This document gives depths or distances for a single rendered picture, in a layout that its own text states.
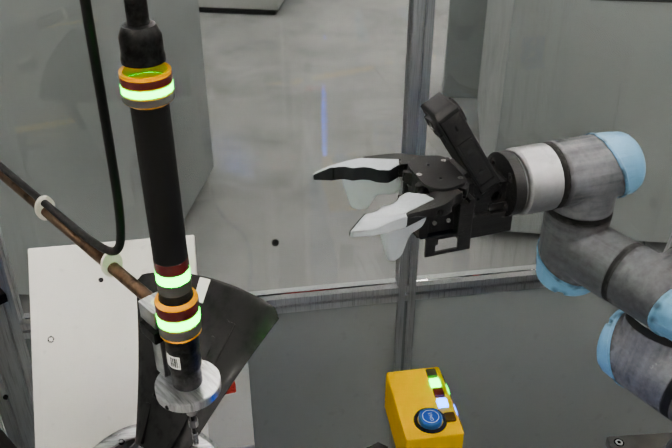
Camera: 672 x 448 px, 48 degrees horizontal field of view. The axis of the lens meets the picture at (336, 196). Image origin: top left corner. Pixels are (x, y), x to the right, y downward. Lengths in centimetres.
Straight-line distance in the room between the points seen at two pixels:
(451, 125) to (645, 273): 27
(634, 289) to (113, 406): 79
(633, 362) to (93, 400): 84
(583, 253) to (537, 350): 110
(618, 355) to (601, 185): 48
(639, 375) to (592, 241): 43
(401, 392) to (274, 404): 59
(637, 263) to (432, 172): 24
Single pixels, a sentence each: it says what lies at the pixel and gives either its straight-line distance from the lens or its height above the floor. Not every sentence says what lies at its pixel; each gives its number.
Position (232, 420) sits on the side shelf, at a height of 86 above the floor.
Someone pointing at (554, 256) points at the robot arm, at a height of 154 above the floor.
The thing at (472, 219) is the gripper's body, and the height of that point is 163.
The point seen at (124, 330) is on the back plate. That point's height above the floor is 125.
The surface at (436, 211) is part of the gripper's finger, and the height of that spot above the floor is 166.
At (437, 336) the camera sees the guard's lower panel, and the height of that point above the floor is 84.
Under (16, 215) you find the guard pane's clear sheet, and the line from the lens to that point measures 160.
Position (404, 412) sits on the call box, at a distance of 134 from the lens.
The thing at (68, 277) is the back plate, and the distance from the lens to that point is 128.
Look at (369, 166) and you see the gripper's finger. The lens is 80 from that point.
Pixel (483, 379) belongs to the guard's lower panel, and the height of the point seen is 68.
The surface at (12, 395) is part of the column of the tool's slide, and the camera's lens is 168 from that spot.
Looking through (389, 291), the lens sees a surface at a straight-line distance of 172.
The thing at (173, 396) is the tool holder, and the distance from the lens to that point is 84.
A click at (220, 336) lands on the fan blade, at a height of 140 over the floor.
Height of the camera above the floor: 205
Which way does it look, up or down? 31 degrees down
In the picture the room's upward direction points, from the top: straight up
